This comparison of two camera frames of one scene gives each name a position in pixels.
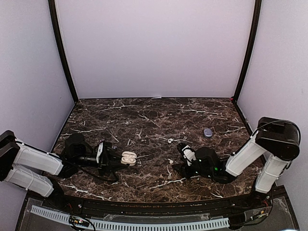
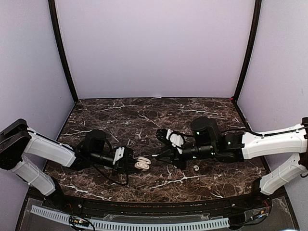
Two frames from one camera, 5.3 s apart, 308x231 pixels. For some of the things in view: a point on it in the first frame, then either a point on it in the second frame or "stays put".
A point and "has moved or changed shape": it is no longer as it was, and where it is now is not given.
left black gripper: (107, 160) to (124, 168)
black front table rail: (185, 207) stays put
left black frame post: (57, 29) stays put
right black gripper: (183, 171) to (173, 154)
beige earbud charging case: (129, 157) has moved or changed shape
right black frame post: (251, 48) stays put
